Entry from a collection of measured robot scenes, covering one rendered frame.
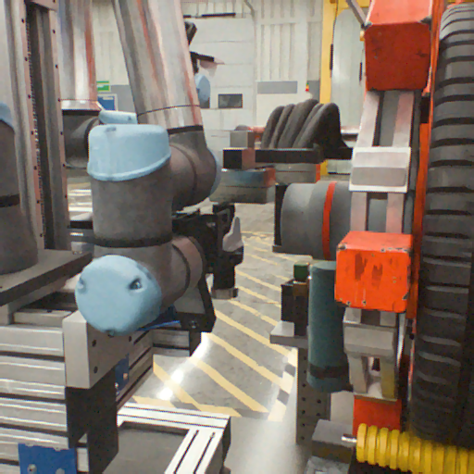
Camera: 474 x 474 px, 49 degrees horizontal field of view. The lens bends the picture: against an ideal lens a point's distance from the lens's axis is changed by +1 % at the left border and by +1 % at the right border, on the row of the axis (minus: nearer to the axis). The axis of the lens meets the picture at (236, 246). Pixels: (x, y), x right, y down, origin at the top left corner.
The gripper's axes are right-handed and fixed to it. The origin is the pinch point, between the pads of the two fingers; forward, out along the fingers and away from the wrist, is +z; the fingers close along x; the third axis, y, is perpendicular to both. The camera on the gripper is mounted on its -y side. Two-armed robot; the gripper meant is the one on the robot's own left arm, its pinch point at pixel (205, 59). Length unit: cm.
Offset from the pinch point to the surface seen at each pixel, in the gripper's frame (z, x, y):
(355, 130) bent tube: -67, 70, 14
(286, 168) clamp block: -50, 53, 24
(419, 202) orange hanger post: -14, 76, 31
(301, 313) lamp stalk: -23, 53, 65
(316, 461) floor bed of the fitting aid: -22, 64, 108
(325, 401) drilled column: -4, 59, 100
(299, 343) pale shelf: -24, 54, 74
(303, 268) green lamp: -24, 52, 52
